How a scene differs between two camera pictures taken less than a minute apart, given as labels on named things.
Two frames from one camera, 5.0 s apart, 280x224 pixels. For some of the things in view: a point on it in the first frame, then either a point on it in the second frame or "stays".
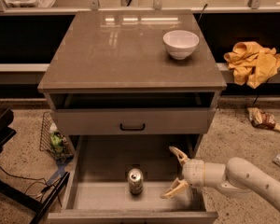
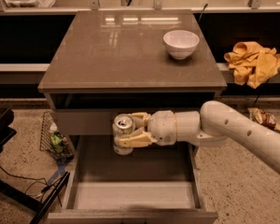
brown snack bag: x=259 y=119 stays
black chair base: x=1 y=131 stays
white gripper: x=193 y=173 → x=162 y=127
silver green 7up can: x=135 y=179 → x=122 y=126
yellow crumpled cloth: x=253 y=64 stays
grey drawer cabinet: x=133 y=84 stays
